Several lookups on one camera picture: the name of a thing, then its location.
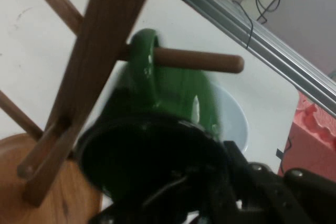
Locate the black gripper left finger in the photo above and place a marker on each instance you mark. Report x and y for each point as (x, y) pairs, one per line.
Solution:
(113, 216)

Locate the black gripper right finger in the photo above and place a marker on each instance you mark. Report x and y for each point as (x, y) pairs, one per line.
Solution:
(283, 197)

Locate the green enamel mug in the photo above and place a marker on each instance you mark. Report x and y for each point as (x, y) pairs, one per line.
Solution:
(170, 87)

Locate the black tape piece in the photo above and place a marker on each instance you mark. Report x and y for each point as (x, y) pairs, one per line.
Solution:
(279, 153)

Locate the white and blue bowl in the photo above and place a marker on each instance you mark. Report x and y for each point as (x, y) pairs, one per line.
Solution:
(233, 119)

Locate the wooden mug tree stand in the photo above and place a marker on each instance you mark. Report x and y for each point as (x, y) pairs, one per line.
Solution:
(105, 37)

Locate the aluminium side frame rail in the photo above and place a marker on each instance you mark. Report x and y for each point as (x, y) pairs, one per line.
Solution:
(262, 40)

